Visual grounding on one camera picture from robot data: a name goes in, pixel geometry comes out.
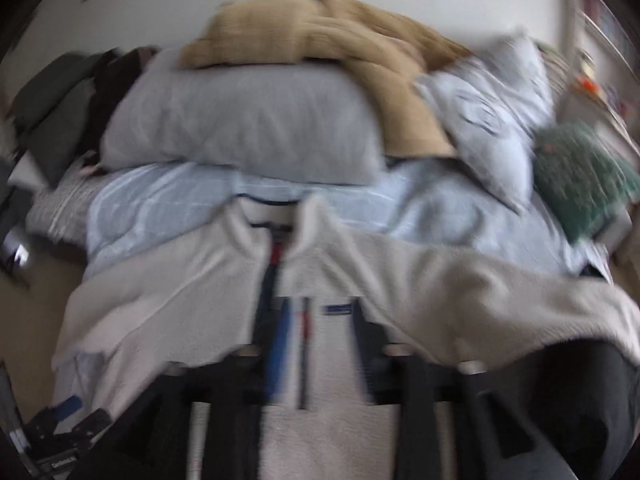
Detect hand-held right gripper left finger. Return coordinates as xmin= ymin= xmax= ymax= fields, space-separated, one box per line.
xmin=65 ymin=260 xmax=293 ymax=480

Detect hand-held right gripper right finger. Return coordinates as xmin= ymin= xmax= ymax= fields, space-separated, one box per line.
xmin=349 ymin=304 xmax=576 ymax=480

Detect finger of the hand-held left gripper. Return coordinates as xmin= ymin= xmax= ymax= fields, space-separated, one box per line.
xmin=69 ymin=407 xmax=113 ymax=442
xmin=29 ymin=397 xmax=84 ymax=437

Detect white fleece jacket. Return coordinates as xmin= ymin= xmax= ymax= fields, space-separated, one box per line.
xmin=50 ymin=195 xmax=640 ymax=480

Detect light blue checked duvet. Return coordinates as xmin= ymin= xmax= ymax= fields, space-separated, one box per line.
xmin=84 ymin=159 xmax=603 ymax=282

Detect dark furniture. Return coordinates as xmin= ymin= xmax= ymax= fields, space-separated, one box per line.
xmin=0 ymin=160 xmax=37 ymax=287

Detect grey striped cloth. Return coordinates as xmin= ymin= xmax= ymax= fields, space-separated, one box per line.
xmin=24 ymin=175 xmax=102 ymax=242

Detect person's dark clothing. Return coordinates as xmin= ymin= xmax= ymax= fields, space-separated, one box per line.
xmin=500 ymin=342 xmax=640 ymax=480

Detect large grey pillow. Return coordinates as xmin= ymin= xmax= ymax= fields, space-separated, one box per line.
xmin=99 ymin=47 xmax=387 ymax=187

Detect white box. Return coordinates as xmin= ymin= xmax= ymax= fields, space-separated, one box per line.
xmin=14 ymin=154 xmax=52 ymax=188

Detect white patterned pillow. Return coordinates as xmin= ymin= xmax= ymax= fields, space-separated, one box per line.
xmin=414 ymin=31 xmax=557 ymax=216

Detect dark grey cushion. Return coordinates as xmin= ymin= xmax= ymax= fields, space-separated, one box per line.
xmin=9 ymin=52 xmax=103 ymax=187

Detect green patterned cushion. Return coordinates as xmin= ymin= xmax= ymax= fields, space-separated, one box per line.
xmin=531 ymin=120 xmax=640 ymax=244

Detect dark maroon garment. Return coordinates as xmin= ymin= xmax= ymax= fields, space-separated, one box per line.
xmin=84 ymin=46 xmax=157 ymax=162

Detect tan fuzzy blanket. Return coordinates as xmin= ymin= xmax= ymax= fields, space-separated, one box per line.
xmin=177 ymin=0 xmax=472 ymax=159

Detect white shelf unit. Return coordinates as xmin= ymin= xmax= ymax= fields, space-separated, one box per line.
xmin=559 ymin=0 xmax=640 ymax=153

